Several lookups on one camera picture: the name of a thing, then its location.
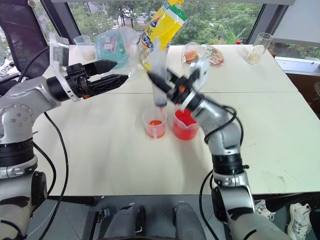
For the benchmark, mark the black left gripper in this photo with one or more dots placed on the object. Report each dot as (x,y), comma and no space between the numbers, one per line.
(75,83)

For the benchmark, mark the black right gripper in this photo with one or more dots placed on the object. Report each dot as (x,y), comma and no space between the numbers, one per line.
(178,88)

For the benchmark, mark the clear plastic syringe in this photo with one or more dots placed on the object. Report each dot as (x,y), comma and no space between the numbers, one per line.
(160,75)

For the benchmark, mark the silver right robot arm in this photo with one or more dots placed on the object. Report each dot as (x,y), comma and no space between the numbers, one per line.
(222,130)

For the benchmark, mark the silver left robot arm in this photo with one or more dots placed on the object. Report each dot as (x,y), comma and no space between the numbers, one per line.
(22,100)

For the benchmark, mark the plastic measuring cup with grains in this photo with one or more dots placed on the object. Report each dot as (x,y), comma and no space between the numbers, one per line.
(85,47)

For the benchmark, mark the small cup with little red liquid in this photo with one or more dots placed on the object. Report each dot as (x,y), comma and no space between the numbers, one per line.
(154,123)

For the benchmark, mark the cup full of red liquid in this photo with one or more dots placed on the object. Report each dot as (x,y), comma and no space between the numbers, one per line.
(185,125)

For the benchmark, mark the clear bag with green card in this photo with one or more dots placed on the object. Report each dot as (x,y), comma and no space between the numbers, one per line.
(117,50)

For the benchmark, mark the clear bag with burger toy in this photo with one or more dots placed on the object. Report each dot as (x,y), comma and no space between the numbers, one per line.
(191,53)

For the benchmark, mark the yellow snack bag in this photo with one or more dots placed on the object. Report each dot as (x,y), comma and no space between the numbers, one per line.
(161,27)

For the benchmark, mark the clear bag with red rings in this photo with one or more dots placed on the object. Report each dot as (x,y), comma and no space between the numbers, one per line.
(215,56)

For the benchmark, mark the black office chair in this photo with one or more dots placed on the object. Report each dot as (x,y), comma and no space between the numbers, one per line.
(22,37)

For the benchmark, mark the tall glass with white grains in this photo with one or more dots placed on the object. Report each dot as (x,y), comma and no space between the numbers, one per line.
(258,48)

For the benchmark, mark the dark rounded robot leg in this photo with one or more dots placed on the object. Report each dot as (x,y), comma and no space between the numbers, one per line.
(188,221)
(125,221)

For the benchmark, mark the white sneaker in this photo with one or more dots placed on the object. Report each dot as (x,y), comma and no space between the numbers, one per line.
(298,221)

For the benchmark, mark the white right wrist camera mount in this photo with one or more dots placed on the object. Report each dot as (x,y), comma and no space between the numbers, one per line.
(200,75)

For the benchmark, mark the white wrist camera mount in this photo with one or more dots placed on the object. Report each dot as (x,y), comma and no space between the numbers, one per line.
(200,75)
(58,67)

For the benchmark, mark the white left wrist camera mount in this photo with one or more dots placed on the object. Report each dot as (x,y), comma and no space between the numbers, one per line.
(58,67)

